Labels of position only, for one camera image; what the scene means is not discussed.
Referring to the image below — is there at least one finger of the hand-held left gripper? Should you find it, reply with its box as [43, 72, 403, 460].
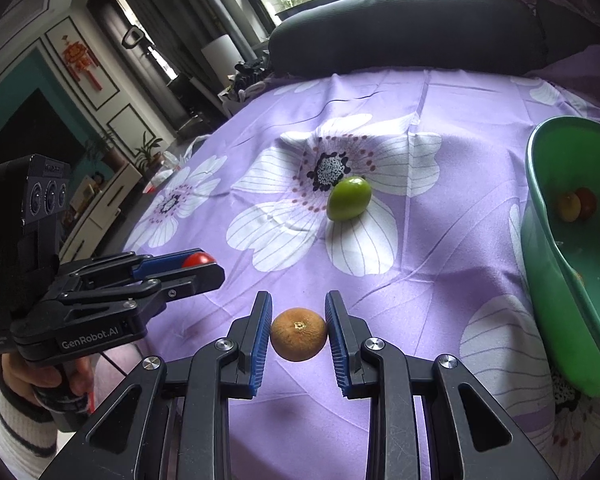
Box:
[55, 248, 217, 288]
[55, 262, 226, 328]

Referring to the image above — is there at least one black television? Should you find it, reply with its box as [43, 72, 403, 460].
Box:
[0, 87, 88, 211]

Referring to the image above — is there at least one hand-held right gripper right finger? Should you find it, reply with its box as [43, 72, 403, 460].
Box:
[324, 290, 561, 480]

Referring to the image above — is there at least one grey curtain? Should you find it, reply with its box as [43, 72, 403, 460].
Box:
[102, 0, 271, 78]

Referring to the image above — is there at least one white cylinder lamp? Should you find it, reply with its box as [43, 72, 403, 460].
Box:
[200, 35, 243, 81]

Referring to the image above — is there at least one orange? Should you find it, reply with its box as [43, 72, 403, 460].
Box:
[270, 307, 328, 362]

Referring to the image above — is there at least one yellow cherry tomato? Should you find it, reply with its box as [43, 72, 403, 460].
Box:
[557, 192, 582, 223]

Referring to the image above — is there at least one clear plastic bag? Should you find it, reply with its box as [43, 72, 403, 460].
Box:
[150, 137, 211, 196]

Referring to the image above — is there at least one dark cloth pile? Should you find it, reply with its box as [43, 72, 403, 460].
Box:
[220, 60, 272, 111]

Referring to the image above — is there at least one white cabinet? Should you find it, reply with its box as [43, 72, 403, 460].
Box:
[55, 162, 143, 261]

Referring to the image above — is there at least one red cherry tomato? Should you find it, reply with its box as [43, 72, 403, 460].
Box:
[181, 252, 216, 269]
[575, 187, 598, 221]

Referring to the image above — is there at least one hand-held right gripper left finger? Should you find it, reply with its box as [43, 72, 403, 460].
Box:
[39, 290, 273, 480]

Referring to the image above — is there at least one red wall ornament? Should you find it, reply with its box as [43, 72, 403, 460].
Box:
[60, 35, 101, 91]

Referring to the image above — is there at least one purple floral blanket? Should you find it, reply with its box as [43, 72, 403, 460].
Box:
[122, 45, 600, 480]

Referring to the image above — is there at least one potted plant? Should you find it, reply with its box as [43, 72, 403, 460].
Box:
[132, 132, 163, 168]

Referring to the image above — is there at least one dark grey sofa cushion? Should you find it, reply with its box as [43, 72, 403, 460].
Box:
[267, 0, 548, 78]

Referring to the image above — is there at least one person's left hand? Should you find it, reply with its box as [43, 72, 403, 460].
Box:
[0, 354, 95, 411]

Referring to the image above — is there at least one green plastic basin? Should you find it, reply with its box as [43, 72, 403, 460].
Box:
[522, 116, 600, 398]

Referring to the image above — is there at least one green lime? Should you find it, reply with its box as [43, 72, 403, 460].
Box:
[326, 176, 372, 222]

